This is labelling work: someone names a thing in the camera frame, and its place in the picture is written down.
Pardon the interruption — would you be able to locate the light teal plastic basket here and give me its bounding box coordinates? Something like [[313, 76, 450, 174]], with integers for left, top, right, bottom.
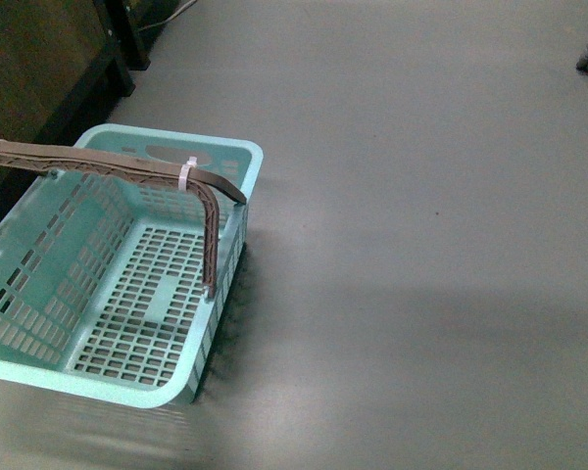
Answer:
[[0, 124, 263, 408]]

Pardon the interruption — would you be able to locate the white cable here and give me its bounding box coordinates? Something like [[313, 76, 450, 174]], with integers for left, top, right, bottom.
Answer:
[[136, 0, 197, 31]]

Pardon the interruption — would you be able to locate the dark wooden furniture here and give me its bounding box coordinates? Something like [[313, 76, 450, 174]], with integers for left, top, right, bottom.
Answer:
[[0, 0, 152, 231]]

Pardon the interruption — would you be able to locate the white zip tie right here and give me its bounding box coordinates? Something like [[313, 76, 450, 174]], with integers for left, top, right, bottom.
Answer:
[[177, 156, 197, 192]]

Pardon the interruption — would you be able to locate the brown basket handle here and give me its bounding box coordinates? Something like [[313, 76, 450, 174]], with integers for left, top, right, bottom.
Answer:
[[0, 140, 247, 299]]

